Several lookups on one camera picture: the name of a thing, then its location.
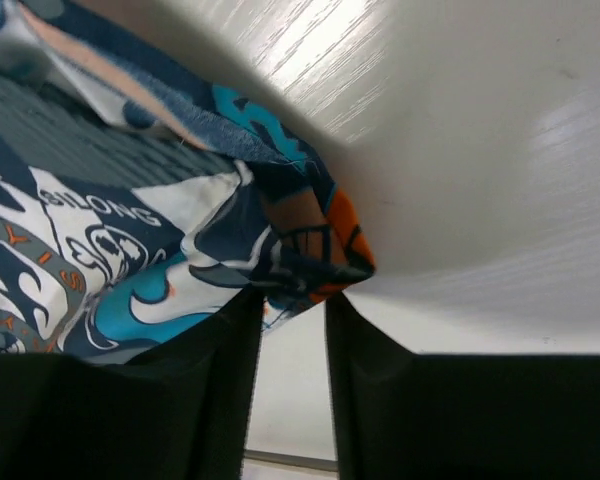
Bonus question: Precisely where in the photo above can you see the colourful patterned shorts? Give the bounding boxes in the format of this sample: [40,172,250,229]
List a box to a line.
[0,1,375,364]

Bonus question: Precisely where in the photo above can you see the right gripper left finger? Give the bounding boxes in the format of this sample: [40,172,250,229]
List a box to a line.
[0,288,264,479]

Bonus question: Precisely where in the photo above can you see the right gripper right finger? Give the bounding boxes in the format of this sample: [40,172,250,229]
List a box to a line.
[325,295,600,479]

